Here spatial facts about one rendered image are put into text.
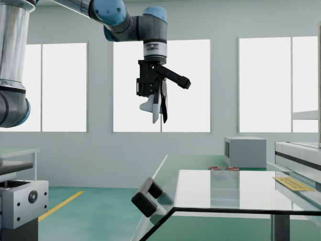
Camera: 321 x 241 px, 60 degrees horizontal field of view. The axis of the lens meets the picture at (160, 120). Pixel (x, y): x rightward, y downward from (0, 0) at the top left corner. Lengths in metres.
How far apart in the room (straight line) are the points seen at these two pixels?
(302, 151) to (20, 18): 0.89
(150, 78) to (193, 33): 4.30
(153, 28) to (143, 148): 4.18
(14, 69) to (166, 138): 4.07
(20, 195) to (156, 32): 0.57
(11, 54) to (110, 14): 0.40
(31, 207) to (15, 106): 0.33
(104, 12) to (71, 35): 4.79
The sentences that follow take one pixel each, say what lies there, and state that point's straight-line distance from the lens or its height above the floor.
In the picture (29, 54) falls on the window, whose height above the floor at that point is 2.41.
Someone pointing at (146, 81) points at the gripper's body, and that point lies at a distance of 0.84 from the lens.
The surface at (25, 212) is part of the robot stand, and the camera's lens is 0.81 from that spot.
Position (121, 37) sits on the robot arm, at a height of 1.41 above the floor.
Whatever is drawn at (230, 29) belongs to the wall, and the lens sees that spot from 5.18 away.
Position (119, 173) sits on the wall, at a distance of 5.10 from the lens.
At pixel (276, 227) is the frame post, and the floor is 0.95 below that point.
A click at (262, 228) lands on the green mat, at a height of 0.75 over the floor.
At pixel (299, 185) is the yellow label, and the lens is 0.46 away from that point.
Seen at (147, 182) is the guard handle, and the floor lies 1.06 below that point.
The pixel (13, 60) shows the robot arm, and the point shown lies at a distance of 1.01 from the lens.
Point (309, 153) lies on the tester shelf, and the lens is 0.48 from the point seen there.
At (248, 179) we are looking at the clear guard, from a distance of 0.48.
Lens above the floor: 1.16
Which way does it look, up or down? 1 degrees up
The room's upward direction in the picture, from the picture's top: straight up
